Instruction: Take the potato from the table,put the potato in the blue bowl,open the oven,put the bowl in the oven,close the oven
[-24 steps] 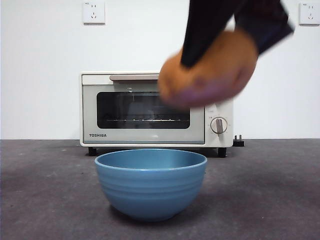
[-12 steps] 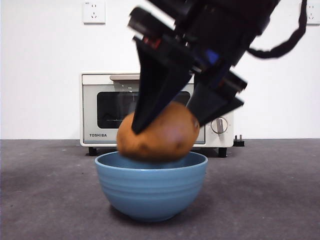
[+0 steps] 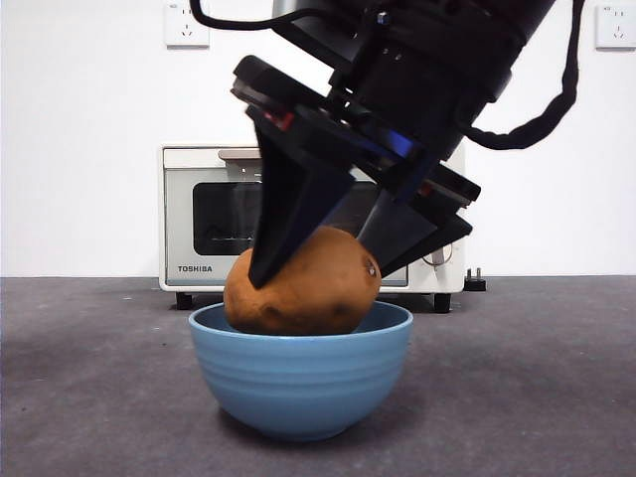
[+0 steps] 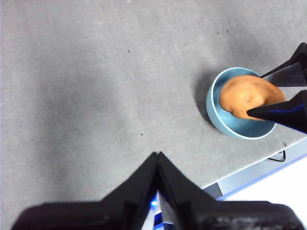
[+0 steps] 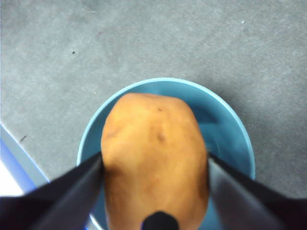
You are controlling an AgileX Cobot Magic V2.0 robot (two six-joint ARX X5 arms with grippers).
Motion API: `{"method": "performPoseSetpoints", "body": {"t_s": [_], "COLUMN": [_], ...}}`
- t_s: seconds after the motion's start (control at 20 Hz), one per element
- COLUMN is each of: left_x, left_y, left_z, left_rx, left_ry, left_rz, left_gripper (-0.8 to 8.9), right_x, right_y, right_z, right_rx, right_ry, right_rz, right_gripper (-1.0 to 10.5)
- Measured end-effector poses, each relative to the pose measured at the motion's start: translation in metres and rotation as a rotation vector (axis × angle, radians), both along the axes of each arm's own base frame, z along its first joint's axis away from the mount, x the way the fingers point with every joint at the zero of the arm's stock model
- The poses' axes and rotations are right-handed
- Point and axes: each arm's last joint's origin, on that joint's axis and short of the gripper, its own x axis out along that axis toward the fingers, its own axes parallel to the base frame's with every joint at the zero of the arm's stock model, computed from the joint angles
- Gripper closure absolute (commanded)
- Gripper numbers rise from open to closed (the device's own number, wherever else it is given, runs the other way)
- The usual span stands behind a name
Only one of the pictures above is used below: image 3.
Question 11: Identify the brown potato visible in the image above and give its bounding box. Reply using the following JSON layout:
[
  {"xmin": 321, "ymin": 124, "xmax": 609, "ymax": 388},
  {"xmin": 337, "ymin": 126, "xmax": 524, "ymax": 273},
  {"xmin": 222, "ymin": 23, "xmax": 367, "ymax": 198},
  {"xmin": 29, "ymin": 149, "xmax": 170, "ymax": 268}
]
[{"xmin": 223, "ymin": 226, "xmax": 383, "ymax": 337}]

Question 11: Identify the oven door with beige handle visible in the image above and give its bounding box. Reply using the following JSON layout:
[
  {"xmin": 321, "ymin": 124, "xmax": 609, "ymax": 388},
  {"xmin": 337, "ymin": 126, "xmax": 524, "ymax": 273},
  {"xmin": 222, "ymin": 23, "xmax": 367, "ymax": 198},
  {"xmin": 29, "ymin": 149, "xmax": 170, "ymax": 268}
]
[{"xmin": 162, "ymin": 146, "xmax": 409, "ymax": 288}]

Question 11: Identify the blue ribbed bowl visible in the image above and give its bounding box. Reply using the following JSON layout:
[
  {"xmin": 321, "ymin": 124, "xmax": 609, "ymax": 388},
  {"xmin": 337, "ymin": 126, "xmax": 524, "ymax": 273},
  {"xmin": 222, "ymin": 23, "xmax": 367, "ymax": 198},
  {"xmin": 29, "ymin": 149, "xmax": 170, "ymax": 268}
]
[{"xmin": 187, "ymin": 300, "xmax": 414, "ymax": 443}]

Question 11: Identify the beige round oven knob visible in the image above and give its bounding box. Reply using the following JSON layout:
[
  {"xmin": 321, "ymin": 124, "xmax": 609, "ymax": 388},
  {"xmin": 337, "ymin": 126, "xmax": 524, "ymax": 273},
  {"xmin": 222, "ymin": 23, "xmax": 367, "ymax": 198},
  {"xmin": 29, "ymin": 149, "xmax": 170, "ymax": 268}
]
[{"xmin": 420, "ymin": 241, "xmax": 454, "ymax": 269}]

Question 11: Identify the cream Toshiba toaster oven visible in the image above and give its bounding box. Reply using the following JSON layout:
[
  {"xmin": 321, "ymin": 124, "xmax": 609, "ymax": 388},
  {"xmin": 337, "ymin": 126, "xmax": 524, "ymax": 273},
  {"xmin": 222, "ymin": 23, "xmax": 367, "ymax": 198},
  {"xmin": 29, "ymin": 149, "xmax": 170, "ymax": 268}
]
[{"xmin": 158, "ymin": 143, "xmax": 467, "ymax": 314}]

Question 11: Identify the black power plug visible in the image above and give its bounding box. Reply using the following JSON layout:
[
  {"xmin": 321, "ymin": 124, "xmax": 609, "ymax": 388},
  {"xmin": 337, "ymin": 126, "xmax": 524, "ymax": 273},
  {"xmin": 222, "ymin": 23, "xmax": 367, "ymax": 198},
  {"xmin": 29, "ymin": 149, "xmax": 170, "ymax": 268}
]
[{"xmin": 463, "ymin": 266, "xmax": 491, "ymax": 292}]

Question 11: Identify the metal wire oven rack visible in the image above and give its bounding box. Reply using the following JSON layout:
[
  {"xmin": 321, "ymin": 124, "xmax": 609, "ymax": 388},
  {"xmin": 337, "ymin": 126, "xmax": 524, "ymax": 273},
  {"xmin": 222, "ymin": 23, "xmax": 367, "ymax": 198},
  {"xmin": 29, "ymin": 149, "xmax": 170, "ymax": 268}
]
[{"xmin": 206, "ymin": 224, "xmax": 257, "ymax": 243}]

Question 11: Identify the thick black sleeved cable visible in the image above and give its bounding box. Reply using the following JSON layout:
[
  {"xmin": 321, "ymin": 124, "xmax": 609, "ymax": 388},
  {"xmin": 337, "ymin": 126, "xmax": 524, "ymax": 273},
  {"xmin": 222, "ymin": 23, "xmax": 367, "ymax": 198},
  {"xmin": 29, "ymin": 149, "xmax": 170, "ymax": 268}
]
[{"xmin": 464, "ymin": 0, "xmax": 581, "ymax": 151}]

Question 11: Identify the thin black cable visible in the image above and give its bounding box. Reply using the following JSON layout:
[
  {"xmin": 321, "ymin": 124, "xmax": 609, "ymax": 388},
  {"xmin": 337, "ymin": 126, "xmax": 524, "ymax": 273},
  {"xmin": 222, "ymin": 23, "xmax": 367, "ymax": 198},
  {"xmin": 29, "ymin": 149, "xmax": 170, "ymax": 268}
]
[{"xmin": 190, "ymin": 0, "xmax": 279, "ymax": 32}]

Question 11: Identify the white wall socket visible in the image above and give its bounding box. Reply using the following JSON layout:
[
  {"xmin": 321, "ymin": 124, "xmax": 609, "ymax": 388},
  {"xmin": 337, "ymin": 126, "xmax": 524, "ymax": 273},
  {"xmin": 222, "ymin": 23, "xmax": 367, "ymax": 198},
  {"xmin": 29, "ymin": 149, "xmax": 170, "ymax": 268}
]
[
  {"xmin": 164, "ymin": 2, "xmax": 211, "ymax": 50},
  {"xmin": 594, "ymin": 4, "xmax": 636, "ymax": 51}
]

